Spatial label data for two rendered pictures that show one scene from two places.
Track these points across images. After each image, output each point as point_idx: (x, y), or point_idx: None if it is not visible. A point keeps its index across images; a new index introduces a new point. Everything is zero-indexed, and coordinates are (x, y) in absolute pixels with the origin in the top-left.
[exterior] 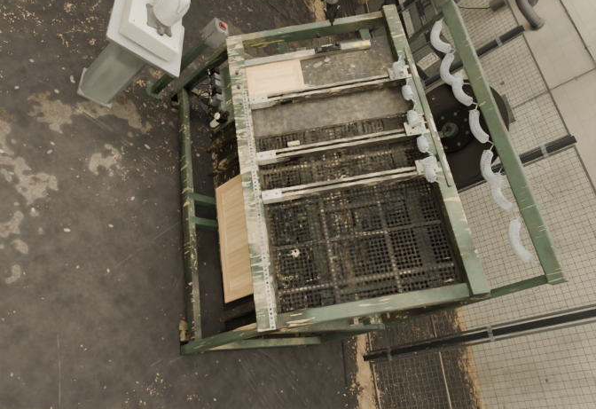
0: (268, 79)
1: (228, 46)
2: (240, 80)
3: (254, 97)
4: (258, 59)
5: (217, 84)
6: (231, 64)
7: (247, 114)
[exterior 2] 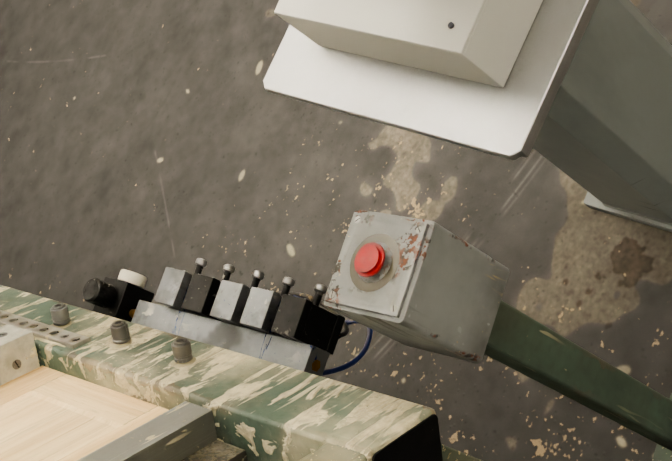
0: (18, 445)
1: (364, 392)
2: (142, 357)
3: (4, 341)
4: (135, 445)
5: (219, 291)
6: (254, 366)
7: (0, 319)
